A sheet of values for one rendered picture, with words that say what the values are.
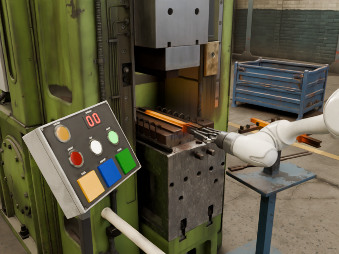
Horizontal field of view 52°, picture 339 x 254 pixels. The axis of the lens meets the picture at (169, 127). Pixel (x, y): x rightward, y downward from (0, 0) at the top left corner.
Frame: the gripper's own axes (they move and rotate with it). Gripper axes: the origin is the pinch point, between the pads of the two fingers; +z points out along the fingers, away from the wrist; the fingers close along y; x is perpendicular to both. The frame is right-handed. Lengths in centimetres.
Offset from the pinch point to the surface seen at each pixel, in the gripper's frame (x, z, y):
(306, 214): -100, 2, 126
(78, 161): 9, -15, -64
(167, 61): 31.1, 5.2, -11.2
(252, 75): -45, 210, 329
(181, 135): -3.8, 5.2, -2.7
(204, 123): -1.6, 6.8, 13.8
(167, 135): -1.6, 5.4, -11.1
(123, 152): 3.8, -9.6, -43.9
